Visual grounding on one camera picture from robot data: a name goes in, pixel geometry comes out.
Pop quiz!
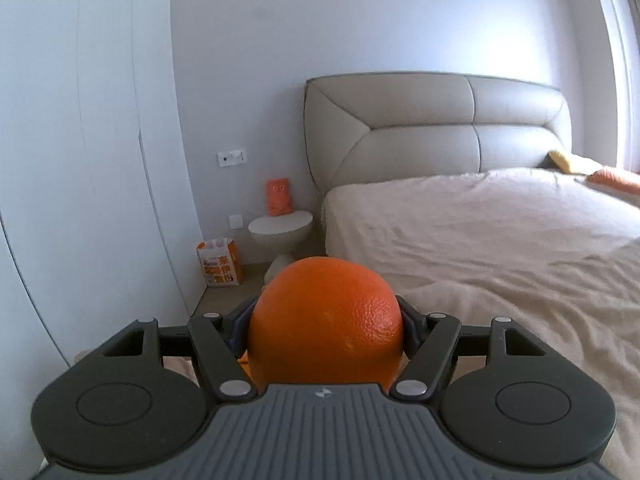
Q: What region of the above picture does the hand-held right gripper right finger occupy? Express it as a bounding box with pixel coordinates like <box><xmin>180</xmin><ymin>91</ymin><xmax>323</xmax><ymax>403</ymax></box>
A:
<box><xmin>390</xmin><ymin>296</ymin><xmax>548</xmax><ymax>402</ymax></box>

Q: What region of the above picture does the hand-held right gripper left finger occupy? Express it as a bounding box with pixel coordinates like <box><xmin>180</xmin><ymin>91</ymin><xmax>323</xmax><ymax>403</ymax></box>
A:
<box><xmin>102</xmin><ymin>296</ymin><xmax>261</xmax><ymax>402</ymax></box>

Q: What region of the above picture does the large orange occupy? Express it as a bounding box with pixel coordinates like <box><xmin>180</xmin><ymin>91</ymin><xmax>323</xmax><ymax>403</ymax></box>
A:
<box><xmin>246</xmin><ymin>256</ymin><xmax>405</xmax><ymax>392</ymax></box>

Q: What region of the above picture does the white and orange paper bag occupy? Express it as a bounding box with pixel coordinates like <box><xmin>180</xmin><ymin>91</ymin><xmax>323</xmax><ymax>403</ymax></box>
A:
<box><xmin>196</xmin><ymin>237</ymin><xmax>243</xmax><ymax>288</ymax></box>

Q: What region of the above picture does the white round bedside table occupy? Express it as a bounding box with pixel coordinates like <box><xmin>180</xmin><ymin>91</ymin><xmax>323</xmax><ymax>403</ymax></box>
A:
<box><xmin>248</xmin><ymin>210</ymin><xmax>314</xmax><ymax>286</ymax></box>

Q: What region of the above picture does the small orange plush toy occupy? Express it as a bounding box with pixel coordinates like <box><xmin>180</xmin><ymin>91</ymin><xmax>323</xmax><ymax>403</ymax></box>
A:
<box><xmin>266</xmin><ymin>178</ymin><xmax>294</xmax><ymax>217</ymax></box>

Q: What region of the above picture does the beige upholstered headboard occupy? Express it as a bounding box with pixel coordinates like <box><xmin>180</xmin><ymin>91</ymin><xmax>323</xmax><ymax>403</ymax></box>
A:
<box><xmin>303</xmin><ymin>73</ymin><xmax>573</xmax><ymax>196</ymax></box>

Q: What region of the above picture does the yellow pillow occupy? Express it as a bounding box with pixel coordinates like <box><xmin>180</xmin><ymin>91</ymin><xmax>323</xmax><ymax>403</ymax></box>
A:
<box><xmin>547</xmin><ymin>150</ymin><xmax>603</xmax><ymax>177</ymax></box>

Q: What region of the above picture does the white wardrobe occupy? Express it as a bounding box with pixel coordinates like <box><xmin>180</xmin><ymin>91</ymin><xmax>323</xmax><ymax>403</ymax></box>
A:
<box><xmin>0</xmin><ymin>0</ymin><xmax>206</xmax><ymax>371</ymax></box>

